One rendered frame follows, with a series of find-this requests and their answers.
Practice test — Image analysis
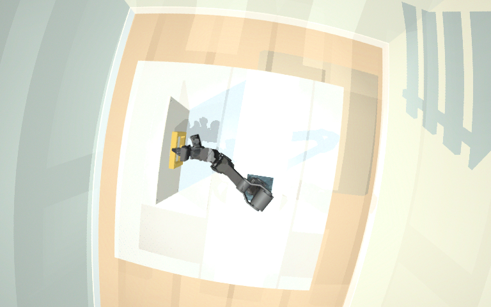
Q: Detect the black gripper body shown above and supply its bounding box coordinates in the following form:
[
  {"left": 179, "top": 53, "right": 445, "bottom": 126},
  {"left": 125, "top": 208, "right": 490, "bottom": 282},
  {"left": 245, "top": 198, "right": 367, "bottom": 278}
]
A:
[{"left": 180, "top": 146, "right": 205, "bottom": 162}]

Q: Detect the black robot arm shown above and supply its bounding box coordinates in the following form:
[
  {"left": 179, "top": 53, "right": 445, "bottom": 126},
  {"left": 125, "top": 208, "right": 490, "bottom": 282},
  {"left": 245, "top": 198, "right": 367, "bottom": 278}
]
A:
[{"left": 190, "top": 134, "right": 274, "bottom": 212}]

